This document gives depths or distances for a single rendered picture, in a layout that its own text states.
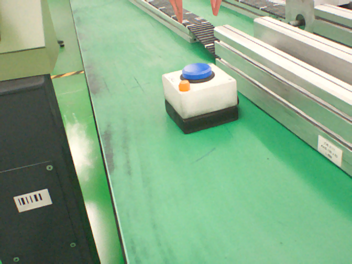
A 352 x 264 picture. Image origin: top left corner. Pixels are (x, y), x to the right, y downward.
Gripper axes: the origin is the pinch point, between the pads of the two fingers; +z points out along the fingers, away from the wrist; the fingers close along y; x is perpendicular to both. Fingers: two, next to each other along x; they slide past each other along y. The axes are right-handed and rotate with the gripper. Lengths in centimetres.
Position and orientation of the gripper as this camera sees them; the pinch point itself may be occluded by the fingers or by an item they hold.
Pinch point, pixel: (197, 14)
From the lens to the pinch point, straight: 91.4
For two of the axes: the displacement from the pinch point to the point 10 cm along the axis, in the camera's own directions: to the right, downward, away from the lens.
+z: 1.1, 8.7, 4.8
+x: -3.6, -4.2, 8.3
